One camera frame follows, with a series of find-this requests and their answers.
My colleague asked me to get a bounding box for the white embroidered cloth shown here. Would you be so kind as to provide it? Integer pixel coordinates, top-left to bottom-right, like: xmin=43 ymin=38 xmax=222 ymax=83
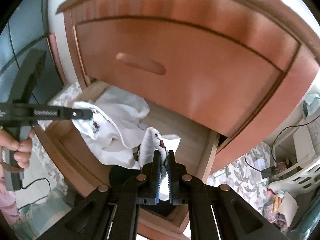
xmin=72 ymin=86 xmax=181 ymax=201

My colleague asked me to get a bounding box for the colourful clutter pile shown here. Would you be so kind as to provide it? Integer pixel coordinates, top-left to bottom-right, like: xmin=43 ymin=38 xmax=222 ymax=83
xmin=262 ymin=189 xmax=298 ymax=233

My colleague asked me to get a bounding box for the person's left hand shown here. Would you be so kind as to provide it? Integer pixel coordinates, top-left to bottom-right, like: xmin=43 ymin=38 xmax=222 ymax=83
xmin=1 ymin=126 xmax=35 ymax=169

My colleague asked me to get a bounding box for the black power adapter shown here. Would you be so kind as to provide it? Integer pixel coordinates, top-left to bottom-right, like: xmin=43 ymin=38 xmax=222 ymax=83
xmin=261 ymin=166 xmax=277 ymax=179

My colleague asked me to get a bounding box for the white plastic chair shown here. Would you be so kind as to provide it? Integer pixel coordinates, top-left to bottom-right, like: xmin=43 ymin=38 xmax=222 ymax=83
xmin=268 ymin=157 xmax=319 ymax=197

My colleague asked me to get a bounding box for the black power cable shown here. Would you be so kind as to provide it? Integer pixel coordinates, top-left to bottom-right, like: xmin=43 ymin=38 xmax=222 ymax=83
xmin=244 ymin=113 xmax=320 ymax=173

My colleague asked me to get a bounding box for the brown wooden dresser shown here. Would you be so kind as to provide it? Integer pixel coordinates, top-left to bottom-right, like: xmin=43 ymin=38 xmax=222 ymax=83
xmin=57 ymin=0 xmax=319 ymax=173

